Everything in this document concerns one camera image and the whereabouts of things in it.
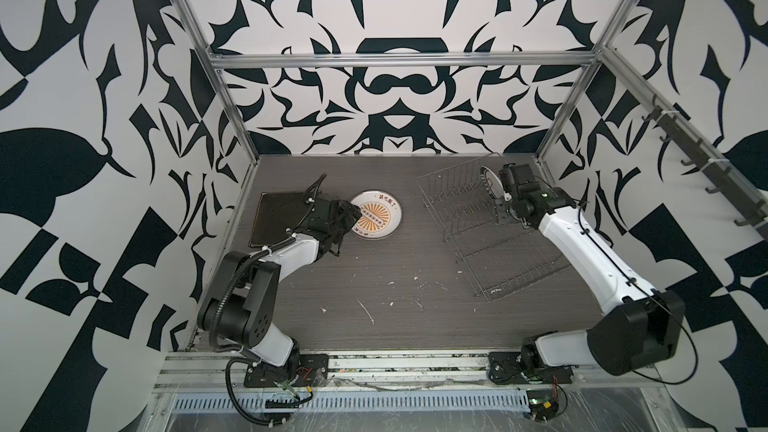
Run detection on black plate orange rim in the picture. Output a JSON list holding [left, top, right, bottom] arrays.
[[248, 192, 308, 248]]

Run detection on round white plate green rim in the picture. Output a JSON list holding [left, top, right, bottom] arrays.
[[480, 166, 506, 199]]

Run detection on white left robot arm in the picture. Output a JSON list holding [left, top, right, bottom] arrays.
[[197, 173, 362, 428]]

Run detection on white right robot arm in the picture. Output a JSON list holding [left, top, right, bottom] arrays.
[[481, 163, 690, 377]]

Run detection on wire metal dish rack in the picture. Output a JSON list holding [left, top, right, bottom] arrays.
[[416, 153, 573, 303]]

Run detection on aluminium cage frame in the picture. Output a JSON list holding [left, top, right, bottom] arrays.
[[149, 0, 667, 349]]

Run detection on white cable duct strip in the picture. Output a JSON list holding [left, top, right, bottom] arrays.
[[173, 389, 530, 414]]

